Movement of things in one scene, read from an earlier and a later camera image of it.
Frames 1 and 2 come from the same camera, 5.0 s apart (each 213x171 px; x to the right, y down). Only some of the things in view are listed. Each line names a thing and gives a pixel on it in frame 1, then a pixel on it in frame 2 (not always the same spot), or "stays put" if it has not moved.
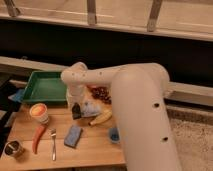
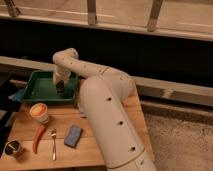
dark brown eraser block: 76,111 → 60,86
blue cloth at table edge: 18,96 stays put
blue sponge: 73,136 stays put
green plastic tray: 46,88 stays put
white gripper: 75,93 → 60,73
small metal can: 13,149 stays put
